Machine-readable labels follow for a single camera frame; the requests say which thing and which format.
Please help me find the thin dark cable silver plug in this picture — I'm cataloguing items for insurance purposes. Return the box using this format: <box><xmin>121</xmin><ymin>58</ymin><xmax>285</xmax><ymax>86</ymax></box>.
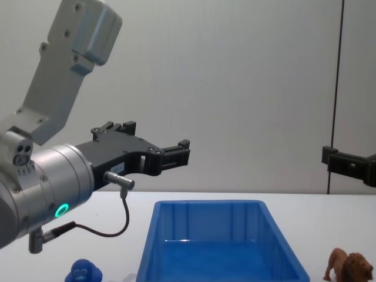
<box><xmin>28</xmin><ymin>171</ymin><xmax>136</xmax><ymax>253</ymax></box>

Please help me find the thin black hanging cable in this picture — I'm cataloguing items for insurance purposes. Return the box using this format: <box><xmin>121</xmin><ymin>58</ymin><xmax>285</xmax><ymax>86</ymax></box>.
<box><xmin>326</xmin><ymin>0</ymin><xmax>345</xmax><ymax>195</ymax></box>

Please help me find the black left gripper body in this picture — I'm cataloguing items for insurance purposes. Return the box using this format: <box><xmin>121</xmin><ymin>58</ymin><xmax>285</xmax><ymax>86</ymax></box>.
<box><xmin>75</xmin><ymin>132</ymin><xmax>162</xmax><ymax>192</ymax></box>

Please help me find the blue plastic bin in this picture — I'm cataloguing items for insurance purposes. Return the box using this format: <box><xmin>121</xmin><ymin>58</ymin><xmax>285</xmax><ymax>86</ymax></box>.
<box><xmin>135</xmin><ymin>199</ymin><xmax>311</xmax><ymax>282</ymax></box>

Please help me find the brown toy lion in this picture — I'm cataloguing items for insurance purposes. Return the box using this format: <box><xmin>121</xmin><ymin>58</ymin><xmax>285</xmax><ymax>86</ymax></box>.
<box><xmin>323</xmin><ymin>247</ymin><xmax>375</xmax><ymax>282</ymax></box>

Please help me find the blue toy gorilla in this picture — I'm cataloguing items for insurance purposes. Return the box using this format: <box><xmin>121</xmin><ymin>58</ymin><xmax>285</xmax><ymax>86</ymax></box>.
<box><xmin>65</xmin><ymin>258</ymin><xmax>104</xmax><ymax>282</ymax></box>

